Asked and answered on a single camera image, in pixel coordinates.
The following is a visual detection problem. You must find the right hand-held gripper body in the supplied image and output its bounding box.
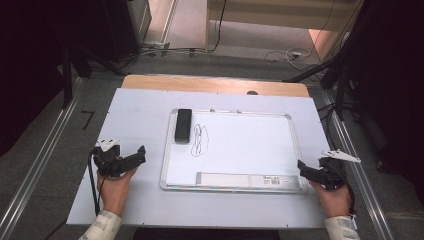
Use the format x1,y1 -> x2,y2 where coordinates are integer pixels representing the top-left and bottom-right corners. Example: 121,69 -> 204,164
317,148 -> 362,192

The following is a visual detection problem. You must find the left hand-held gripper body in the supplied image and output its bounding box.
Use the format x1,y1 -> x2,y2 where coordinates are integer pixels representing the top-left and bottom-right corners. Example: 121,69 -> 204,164
90,137 -> 131,178

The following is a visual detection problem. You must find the black whiteboard eraser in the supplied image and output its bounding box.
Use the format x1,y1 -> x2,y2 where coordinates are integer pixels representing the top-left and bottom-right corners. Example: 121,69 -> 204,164
173,108 -> 194,145

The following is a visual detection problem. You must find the silver-framed whiteboard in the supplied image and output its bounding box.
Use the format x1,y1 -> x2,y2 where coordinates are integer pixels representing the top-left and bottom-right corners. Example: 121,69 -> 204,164
159,108 -> 310,195

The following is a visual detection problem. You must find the person's right hand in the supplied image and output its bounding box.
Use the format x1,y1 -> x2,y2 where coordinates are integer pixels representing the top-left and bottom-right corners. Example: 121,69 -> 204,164
308,179 -> 353,219

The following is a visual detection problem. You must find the person's left hand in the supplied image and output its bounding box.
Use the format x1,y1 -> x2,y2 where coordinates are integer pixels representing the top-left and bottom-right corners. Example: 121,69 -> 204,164
96,166 -> 139,218

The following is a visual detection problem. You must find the white table cover board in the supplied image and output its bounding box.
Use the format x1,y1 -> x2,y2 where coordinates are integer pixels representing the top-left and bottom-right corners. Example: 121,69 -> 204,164
66,87 -> 331,230

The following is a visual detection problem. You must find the black metal stand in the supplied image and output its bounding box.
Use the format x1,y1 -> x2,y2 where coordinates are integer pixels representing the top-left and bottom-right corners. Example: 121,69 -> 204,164
60,44 -> 75,110
282,49 -> 359,122

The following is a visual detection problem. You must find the wooden table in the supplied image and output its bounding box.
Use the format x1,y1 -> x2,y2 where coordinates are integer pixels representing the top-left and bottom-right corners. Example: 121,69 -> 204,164
120,73 -> 311,99

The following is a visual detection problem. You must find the black cabinet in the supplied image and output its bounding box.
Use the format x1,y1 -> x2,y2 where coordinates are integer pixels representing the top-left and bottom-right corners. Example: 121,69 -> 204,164
101,0 -> 143,64

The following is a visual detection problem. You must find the beige wooden furniture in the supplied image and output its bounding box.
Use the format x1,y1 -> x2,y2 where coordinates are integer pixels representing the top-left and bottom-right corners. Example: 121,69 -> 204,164
204,0 -> 365,52

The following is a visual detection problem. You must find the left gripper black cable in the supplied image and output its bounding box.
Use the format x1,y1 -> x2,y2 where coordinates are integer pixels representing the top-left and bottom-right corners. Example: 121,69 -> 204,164
87,150 -> 107,216

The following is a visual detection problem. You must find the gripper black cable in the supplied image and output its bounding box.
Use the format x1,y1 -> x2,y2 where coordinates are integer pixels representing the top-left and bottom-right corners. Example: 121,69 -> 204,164
87,150 -> 107,216
331,161 -> 357,216

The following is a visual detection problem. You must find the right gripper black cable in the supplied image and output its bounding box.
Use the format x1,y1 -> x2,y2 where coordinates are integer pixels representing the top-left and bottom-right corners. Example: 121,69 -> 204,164
331,161 -> 357,216

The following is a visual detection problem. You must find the metal floor rail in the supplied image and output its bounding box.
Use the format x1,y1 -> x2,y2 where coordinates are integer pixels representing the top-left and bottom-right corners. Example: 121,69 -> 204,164
320,89 -> 397,240
0,77 -> 85,240

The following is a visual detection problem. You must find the bundle of floor cables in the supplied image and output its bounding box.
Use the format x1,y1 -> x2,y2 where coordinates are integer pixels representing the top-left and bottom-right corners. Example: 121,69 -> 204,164
118,41 -> 209,64

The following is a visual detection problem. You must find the white floor cable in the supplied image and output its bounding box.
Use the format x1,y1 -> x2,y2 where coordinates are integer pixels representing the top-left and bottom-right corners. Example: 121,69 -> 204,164
264,47 -> 313,65

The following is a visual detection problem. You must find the black hanging cable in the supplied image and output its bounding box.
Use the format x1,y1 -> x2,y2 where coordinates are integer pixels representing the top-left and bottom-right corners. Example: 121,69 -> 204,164
205,0 -> 229,54

